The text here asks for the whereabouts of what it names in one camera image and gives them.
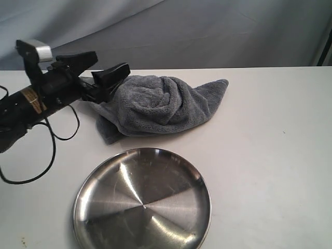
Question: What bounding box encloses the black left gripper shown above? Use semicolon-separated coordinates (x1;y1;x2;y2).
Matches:
38;51;130;114

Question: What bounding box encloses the grey terry towel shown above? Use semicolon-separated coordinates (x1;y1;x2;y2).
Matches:
90;75;229;145

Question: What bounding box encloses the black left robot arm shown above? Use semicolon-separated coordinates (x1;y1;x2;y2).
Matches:
1;51;130;152

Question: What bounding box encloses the round stainless steel plate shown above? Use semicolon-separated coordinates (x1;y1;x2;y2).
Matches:
72;148;211;248

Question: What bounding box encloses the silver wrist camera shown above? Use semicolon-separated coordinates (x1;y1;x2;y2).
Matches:
16;39;53;64

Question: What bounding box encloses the black camera cable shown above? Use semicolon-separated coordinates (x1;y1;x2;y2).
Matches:
0;85;80;185

